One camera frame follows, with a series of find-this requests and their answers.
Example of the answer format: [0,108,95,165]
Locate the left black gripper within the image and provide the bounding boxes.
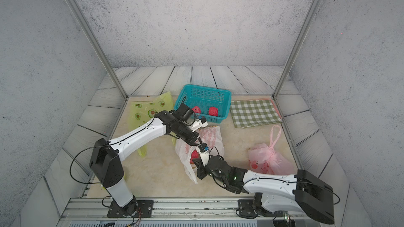
[175,122,206,146]

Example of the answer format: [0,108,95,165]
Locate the red apple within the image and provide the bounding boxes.
[192,106,202,114]
[189,150,200,165]
[208,107,219,117]

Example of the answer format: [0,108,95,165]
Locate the white plastic bag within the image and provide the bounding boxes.
[175,126,225,184]

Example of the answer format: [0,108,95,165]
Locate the yellow-green avocado plastic bag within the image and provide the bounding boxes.
[127,92,177,158]

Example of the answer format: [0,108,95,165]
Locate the pink strawberry plastic bag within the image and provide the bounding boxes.
[248,125,295,176]

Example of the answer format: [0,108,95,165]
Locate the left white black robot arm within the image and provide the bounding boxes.
[89,104,208,209]

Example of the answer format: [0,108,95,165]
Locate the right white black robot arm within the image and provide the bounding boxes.
[193,156,335,225]

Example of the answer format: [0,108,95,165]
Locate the teal plastic basket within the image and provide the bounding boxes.
[174,84,231,124]

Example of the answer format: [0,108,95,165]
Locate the green checkered cloth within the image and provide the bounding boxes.
[230,99,282,128]

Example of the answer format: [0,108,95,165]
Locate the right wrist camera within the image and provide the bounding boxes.
[197,143,210,167]

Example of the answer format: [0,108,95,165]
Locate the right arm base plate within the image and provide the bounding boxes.
[236,199,283,219]

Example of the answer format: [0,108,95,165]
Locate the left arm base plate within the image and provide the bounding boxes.
[107,200,154,219]

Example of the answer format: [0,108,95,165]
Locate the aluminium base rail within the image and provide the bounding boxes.
[56,197,335,227]

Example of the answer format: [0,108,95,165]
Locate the left aluminium frame post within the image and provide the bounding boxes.
[65,0,128,100]

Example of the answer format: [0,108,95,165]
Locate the aluminium frame post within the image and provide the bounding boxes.
[273,0,322,100]
[65,0,128,100]

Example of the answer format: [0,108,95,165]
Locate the right aluminium frame post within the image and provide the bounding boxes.
[273,0,322,100]

